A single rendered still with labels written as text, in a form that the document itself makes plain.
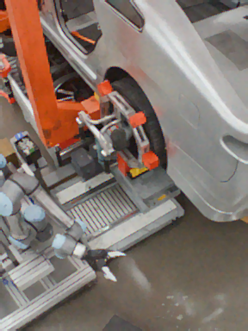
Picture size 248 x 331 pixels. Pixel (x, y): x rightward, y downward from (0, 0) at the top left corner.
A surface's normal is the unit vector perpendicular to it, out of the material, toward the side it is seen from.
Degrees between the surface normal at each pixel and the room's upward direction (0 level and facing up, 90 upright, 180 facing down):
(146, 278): 0
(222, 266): 0
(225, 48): 2
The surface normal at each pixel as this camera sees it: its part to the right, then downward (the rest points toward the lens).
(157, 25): -0.60, -0.04
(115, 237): -0.05, -0.62
